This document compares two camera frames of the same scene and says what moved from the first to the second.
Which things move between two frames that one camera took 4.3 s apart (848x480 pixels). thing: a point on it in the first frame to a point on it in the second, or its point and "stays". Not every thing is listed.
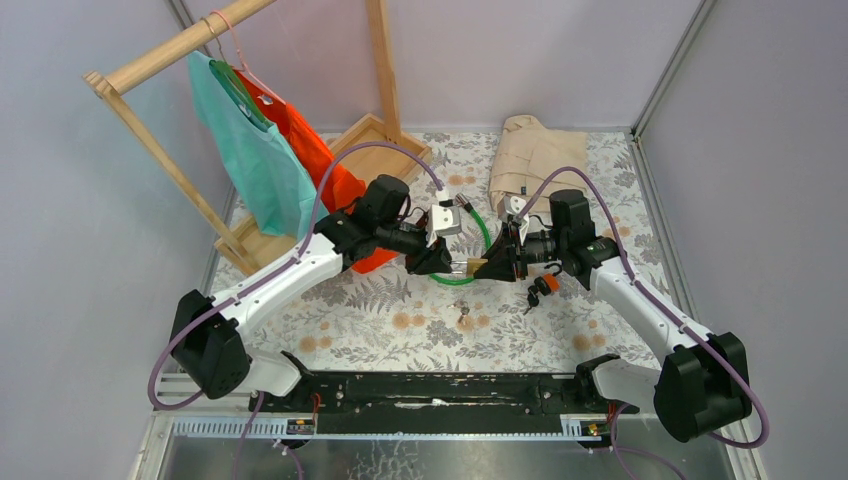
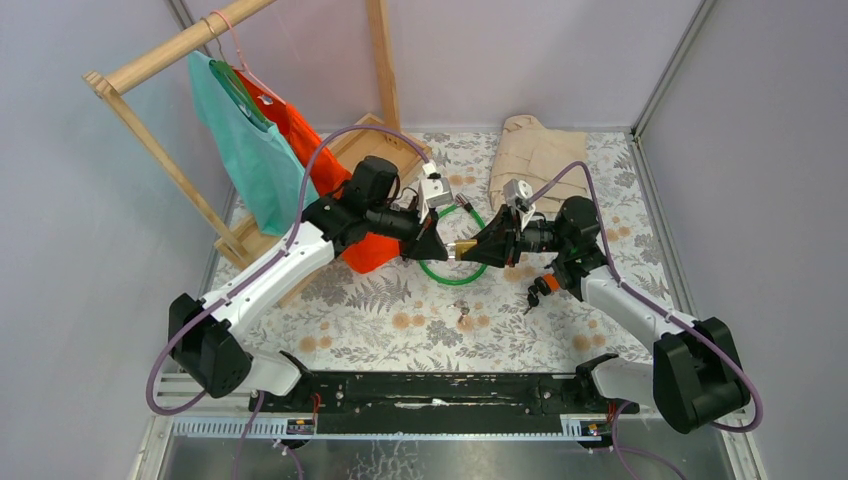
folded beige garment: x=526 y=156 stays
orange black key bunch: x=545 y=285 stays
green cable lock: x=461 y=200 stays
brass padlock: x=472 y=264 to x=461 y=246
